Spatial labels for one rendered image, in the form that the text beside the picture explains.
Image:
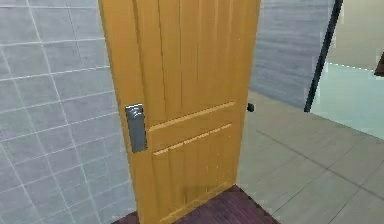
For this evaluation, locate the yellow wooden room door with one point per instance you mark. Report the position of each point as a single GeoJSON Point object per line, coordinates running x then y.
{"type": "Point", "coordinates": [186, 100]}

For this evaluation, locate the dark brown furniture piece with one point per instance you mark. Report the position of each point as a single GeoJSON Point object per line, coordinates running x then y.
{"type": "Point", "coordinates": [380, 66]}

